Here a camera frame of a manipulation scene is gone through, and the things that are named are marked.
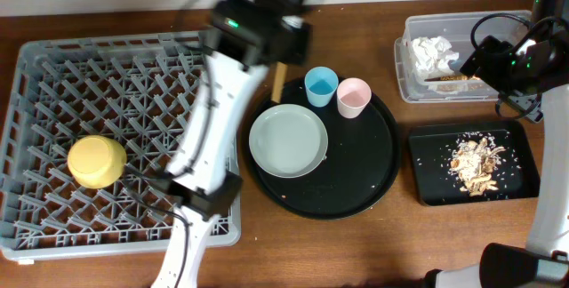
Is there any light blue plastic cup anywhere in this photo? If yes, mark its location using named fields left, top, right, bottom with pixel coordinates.
left=304, top=67, right=339, bottom=108

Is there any grey round plate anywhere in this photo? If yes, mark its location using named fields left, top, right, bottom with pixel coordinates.
left=248, top=104, right=328, bottom=179

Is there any round black serving tray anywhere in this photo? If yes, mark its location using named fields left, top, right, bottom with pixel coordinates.
left=241, top=78, right=402, bottom=220

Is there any yellow plastic bowl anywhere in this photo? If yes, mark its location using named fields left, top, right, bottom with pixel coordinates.
left=67, top=135, right=127, bottom=189

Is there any grey plastic dishwasher rack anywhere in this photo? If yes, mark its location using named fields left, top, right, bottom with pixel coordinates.
left=0, top=29, right=242, bottom=263

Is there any wooden chopstick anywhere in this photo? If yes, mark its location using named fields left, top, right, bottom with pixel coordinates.
left=271, top=62, right=287, bottom=104

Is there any clear plastic waste bin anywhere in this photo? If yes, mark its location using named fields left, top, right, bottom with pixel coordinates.
left=393, top=10, right=556, bottom=104

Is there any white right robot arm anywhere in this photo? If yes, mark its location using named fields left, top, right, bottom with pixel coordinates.
left=421, top=0, right=568, bottom=288

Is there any pink plastic cup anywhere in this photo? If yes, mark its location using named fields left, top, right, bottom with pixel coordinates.
left=336, top=77, right=372, bottom=119

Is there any gold snack wrapper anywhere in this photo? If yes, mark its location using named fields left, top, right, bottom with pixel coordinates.
left=425, top=75, right=481, bottom=82

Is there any white paper napkin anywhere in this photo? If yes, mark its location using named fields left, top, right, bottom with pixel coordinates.
left=409, top=36, right=460, bottom=80

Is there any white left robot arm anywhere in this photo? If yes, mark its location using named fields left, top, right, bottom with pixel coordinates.
left=153, top=0, right=311, bottom=287

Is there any black rectangular tray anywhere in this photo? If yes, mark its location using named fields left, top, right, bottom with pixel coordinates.
left=409, top=121, right=541, bottom=206

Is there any food scraps and rice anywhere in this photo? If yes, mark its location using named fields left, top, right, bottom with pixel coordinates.
left=448, top=134, right=506, bottom=197

